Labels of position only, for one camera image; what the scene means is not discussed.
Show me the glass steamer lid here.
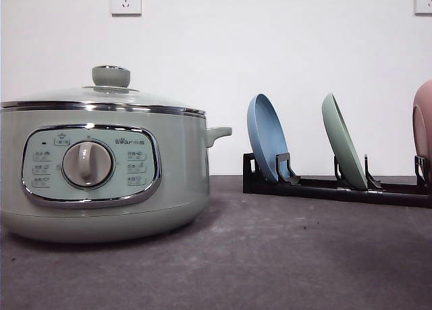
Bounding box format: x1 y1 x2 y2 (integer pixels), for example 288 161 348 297
1 66 207 118

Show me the green plate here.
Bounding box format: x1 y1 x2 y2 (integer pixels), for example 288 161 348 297
322 94 368 191

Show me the blue plate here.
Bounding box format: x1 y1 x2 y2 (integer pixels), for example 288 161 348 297
247 93 290 183

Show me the green electric steamer pot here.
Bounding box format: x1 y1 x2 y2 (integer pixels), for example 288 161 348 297
1 101 232 244

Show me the pink plate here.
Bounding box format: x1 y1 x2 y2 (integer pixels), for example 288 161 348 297
412 80 432 183

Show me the black plate rack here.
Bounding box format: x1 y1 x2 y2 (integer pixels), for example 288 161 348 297
243 153 432 208

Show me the white wall socket left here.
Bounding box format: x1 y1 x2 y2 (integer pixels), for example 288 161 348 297
111 0 142 18

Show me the white wall socket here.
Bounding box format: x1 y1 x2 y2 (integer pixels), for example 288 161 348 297
111 0 142 18
414 0 432 18

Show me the white wall socket right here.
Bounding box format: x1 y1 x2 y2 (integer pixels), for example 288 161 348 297
414 0 432 18

